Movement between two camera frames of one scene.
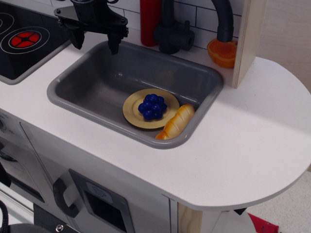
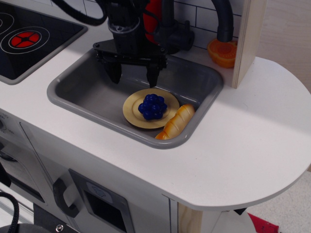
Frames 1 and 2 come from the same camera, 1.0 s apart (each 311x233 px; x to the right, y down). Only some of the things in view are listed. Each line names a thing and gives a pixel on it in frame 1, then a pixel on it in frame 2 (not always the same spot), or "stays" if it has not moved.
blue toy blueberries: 153,107 stays
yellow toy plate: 132,115 stays
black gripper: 96,14 → 128,45
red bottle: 150,18 stays
